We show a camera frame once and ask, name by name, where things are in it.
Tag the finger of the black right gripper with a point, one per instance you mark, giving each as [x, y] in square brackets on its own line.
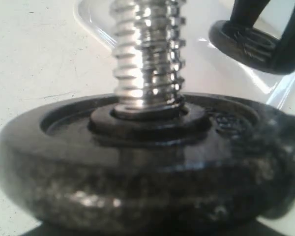
[283, 58]
[246, 12]

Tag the chrome threaded dumbbell bar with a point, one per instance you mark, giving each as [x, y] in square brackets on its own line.
[148, 57]

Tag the white rectangular plastic tray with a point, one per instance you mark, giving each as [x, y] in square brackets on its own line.
[207, 70]

